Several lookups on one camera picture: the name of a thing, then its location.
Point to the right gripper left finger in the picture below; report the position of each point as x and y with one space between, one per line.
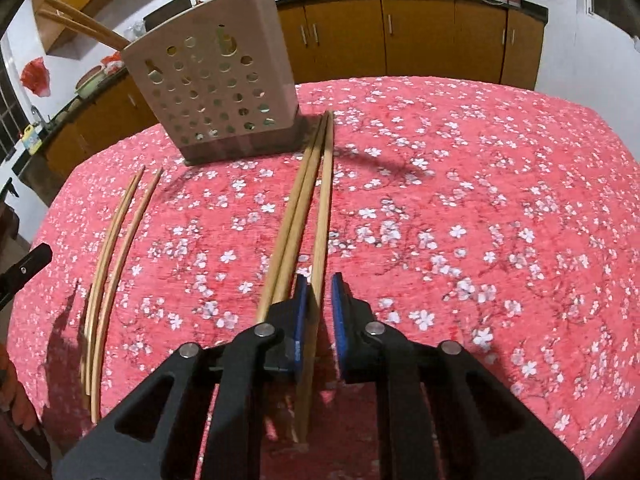
199 415

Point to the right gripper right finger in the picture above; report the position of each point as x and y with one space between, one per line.
440 413

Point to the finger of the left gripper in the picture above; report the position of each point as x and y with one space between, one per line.
17 276

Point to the wooden chopstick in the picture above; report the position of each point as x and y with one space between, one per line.
108 302
109 38
99 277
304 387
69 11
285 226
299 222

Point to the person left hand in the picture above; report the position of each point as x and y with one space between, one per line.
14 399

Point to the yellow detergent bottle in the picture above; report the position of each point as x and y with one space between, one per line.
31 139

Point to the green basin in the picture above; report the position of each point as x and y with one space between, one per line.
88 83

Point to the red floral tablecloth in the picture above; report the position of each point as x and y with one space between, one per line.
502 219

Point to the red bag on counter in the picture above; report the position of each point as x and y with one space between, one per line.
112 63

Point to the beige perforated utensil holder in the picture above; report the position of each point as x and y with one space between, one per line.
218 79

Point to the dark wooden cutting board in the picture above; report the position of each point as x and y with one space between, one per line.
165 13

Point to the lower wooden cabinets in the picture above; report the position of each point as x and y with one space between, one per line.
336 39

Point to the red plastic bag on wall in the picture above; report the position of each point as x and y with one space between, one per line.
35 77

